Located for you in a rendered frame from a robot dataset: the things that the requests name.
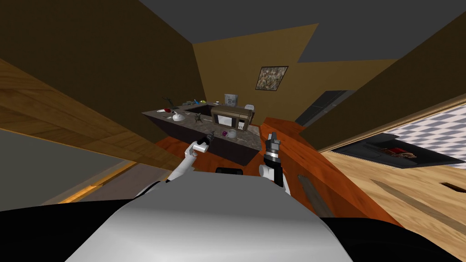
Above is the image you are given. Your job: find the framed mottled wall picture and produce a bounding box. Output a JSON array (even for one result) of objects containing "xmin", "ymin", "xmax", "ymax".
[{"xmin": 254, "ymin": 65, "xmax": 289, "ymax": 91}]

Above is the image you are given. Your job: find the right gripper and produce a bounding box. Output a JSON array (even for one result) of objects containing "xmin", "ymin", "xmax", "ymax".
[{"xmin": 265, "ymin": 132, "xmax": 281, "ymax": 155}]

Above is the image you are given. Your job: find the brown microwave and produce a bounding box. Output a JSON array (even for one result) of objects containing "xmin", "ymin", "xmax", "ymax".
[{"xmin": 210, "ymin": 105, "xmax": 254, "ymax": 133}]

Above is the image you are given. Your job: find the dark kitchen island counter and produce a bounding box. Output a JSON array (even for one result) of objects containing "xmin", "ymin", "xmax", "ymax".
[{"xmin": 142, "ymin": 95, "xmax": 263, "ymax": 167}]

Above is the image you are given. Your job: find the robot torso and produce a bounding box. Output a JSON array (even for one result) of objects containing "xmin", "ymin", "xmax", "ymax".
[{"xmin": 65, "ymin": 166, "xmax": 354, "ymax": 262}]

